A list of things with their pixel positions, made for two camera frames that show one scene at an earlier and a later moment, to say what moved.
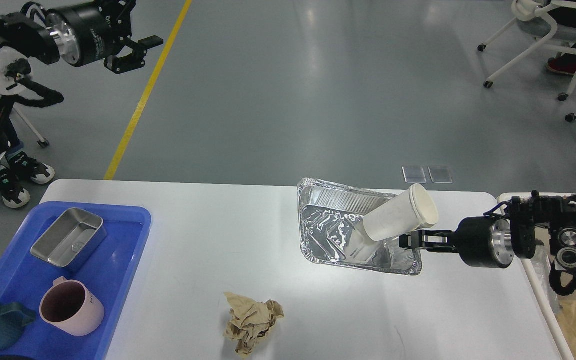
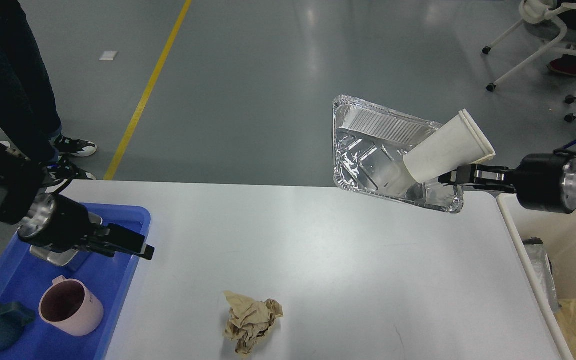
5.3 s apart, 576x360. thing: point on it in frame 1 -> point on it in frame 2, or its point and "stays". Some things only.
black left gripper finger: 119,9 -> 122,239
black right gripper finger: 441,248 -> 507,188
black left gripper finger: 134,60 -> 103,248
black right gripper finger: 421,239 -> 476,173
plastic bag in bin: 542,264 stays
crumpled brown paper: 250,320 stays
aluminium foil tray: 332,229 -> 369,143
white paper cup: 414,209 -> 460,143
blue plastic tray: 15,275 stays
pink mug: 69,305 stays
